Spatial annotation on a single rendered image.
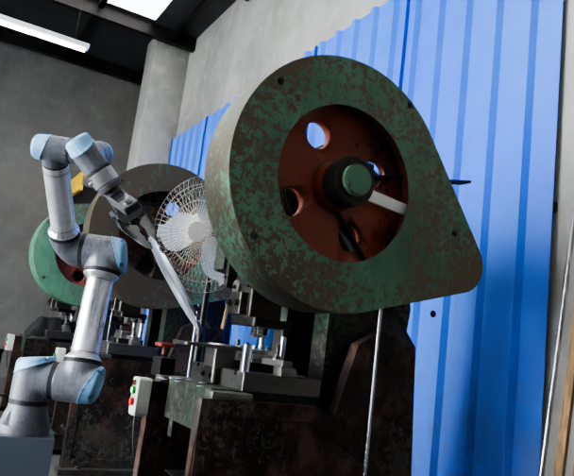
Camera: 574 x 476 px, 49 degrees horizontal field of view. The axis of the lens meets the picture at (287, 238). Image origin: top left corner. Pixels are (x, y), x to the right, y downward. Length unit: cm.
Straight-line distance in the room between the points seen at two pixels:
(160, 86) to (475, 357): 569
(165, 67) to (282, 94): 602
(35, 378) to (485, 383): 187
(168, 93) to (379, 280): 604
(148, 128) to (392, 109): 566
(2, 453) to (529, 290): 207
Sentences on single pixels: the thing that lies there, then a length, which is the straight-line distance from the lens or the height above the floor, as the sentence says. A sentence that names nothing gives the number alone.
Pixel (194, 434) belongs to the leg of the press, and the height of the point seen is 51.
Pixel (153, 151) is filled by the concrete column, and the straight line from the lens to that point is 757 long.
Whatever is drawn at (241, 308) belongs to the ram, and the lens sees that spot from 223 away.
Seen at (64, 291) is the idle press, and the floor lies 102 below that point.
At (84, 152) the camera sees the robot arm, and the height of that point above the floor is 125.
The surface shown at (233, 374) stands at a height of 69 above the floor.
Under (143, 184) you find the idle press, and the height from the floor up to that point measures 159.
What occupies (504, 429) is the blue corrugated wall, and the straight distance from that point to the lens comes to 286.
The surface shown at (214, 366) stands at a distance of 221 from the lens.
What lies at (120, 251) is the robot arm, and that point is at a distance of 210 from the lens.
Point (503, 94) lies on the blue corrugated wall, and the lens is 325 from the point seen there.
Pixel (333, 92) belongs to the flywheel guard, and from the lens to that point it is 204.
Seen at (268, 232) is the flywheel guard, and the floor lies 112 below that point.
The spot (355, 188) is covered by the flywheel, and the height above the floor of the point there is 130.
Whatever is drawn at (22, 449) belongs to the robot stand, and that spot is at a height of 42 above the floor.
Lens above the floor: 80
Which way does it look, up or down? 10 degrees up
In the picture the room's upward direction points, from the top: 7 degrees clockwise
